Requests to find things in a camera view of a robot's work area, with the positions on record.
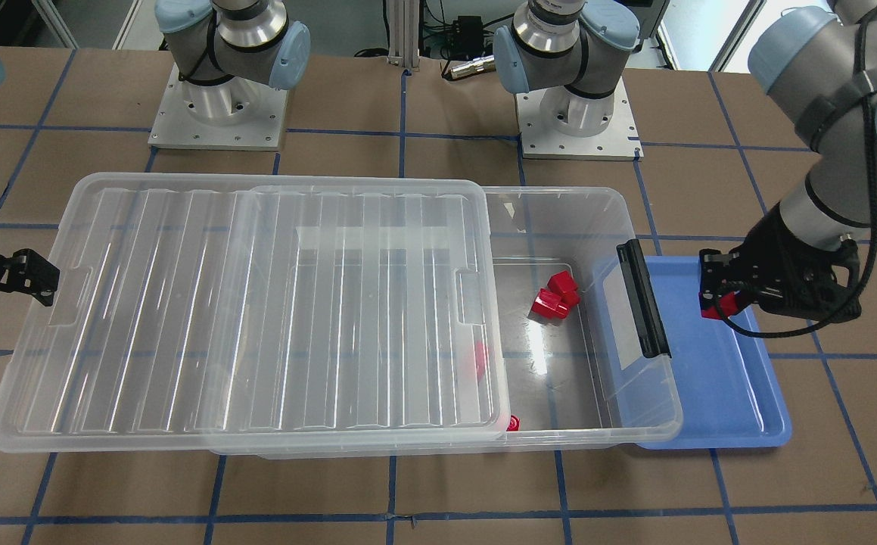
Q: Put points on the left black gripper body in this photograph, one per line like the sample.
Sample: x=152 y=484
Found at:
x=765 y=253

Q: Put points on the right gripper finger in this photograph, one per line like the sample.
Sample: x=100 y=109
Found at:
x=28 y=272

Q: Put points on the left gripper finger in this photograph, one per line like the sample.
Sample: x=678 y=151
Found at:
x=717 y=270
x=731 y=303

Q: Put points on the clear plastic box lid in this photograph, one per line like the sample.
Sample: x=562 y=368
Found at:
x=206 y=312

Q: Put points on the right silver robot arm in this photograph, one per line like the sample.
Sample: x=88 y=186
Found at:
x=234 y=63

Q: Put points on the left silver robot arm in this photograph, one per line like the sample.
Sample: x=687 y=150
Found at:
x=818 y=65

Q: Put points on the clear plastic storage box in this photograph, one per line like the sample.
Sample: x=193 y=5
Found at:
x=576 y=383

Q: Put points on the blue plastic tray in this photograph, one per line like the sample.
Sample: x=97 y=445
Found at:
x=730 y=395

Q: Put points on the black box latch handle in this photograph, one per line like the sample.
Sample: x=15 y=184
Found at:
x=649 y=326

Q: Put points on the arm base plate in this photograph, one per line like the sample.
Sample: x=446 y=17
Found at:
x=578 y=121
x=235 y=116

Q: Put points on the aluminium frame post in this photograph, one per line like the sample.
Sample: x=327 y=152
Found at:
x=403 y=21

